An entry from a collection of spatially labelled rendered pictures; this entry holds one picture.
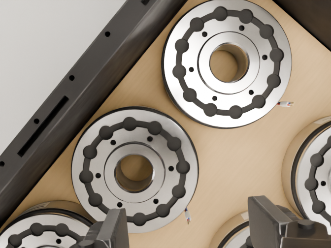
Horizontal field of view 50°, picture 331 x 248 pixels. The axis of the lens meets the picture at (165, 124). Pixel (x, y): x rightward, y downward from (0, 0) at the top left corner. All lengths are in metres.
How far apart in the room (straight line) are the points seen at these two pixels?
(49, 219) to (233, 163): 0.16
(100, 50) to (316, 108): 0.20
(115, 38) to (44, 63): 0.26
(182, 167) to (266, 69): 0.10
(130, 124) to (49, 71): 0.20
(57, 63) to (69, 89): 0.24
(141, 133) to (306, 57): 0.16
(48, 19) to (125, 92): 0.19
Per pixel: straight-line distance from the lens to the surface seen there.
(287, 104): 0.28
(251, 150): 0.32
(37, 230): 0.32
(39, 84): 0.46
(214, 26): 0.29
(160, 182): 0.28
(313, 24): 0.33
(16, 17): 0.48
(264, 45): 0.29
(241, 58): 0.30
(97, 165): 0.29
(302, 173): 0.31
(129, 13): 0.22
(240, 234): 0.31
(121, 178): 0.30
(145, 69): 0.31
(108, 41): 0.21
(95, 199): 0.30
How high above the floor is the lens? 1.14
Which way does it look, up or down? 86 degrees down
